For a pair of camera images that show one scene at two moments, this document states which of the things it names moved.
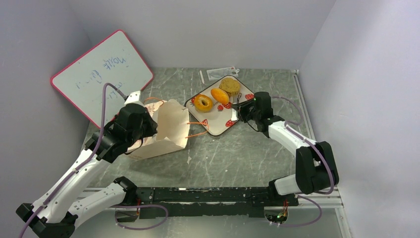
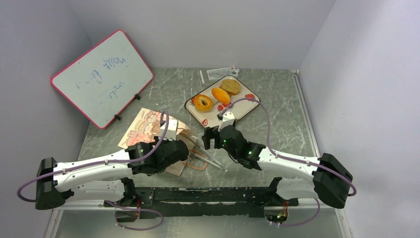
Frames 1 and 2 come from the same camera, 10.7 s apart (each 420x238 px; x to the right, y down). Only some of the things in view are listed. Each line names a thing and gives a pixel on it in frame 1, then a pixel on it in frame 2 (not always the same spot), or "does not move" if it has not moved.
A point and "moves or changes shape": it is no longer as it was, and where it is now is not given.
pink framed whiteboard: x=114 y=60 does not move
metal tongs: x=238 y=97 to x=206 y=157
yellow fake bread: x=232 y=86 does not move
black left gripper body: x=146 y=130 to x=161 y=169
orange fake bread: x=220 y=95 does not move
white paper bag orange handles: x=173 y=122 moves or changes shape
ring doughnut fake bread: x=203 y=103 does not move
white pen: x=202 y=77 does not move
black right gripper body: x=244 y=109 to x=214 y=135
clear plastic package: x=218 y=74 does not move
